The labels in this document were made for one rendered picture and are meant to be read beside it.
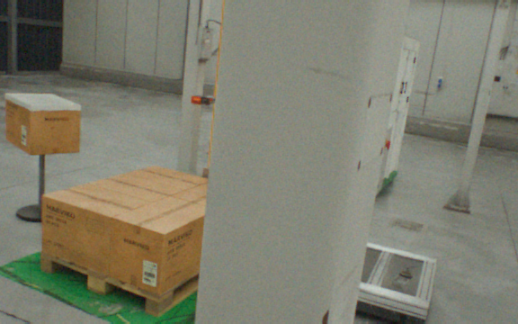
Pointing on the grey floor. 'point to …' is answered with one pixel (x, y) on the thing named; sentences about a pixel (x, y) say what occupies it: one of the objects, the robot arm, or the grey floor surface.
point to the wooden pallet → (156, 306)
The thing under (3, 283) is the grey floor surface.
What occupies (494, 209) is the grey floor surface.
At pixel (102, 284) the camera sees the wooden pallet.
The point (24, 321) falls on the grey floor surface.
